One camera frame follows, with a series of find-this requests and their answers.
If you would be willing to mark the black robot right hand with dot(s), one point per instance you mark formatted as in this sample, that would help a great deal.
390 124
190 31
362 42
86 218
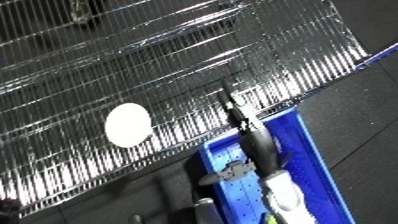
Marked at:
259 143

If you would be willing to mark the white paper cup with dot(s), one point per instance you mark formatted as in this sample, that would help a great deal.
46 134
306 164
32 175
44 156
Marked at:
127 125

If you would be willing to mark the pale robot right arm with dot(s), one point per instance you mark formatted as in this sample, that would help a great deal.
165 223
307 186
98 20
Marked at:
287 196

